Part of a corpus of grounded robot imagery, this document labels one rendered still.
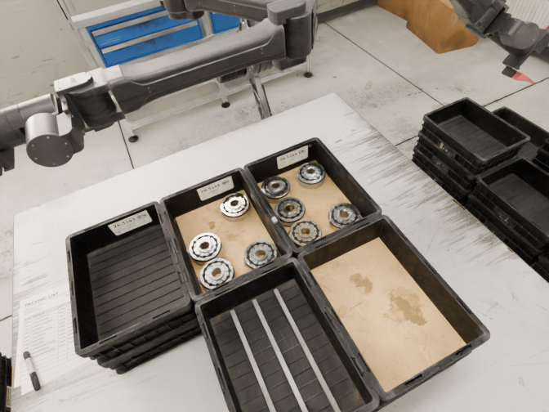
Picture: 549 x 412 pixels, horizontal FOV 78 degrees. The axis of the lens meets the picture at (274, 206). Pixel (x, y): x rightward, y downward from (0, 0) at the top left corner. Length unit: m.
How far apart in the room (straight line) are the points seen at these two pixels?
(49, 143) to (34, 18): 3.02
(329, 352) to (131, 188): 1.08
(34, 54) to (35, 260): 2.38
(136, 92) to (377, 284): 0.78
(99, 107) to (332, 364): 0.77
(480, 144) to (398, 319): 1.27
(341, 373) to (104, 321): 0.68
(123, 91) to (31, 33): 3.01
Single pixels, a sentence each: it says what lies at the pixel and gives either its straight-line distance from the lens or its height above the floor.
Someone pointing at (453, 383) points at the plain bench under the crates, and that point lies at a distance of 1.14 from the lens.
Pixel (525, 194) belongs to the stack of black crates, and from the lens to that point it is 2.06.
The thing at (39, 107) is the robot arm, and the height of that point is 1.48.
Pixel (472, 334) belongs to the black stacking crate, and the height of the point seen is 0.88.
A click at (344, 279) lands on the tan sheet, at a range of 1.03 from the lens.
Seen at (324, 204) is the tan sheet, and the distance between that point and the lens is 1.17.
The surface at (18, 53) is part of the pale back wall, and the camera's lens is 3.68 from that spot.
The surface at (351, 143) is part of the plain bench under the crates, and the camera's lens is 1.59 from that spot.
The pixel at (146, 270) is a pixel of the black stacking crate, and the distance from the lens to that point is 1.16.
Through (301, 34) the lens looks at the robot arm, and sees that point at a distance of 0.69.
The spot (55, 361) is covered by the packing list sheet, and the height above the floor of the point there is 0.70.
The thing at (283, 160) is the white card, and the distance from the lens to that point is 1.23.
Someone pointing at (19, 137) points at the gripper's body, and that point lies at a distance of 0.66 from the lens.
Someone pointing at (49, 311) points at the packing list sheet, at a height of 0.70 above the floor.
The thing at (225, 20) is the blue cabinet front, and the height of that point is 0.67.
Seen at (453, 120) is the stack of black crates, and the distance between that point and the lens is 2.16.
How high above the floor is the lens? 1.75
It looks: 52 degrees down
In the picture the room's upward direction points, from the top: 9 degrees counter-clockwise
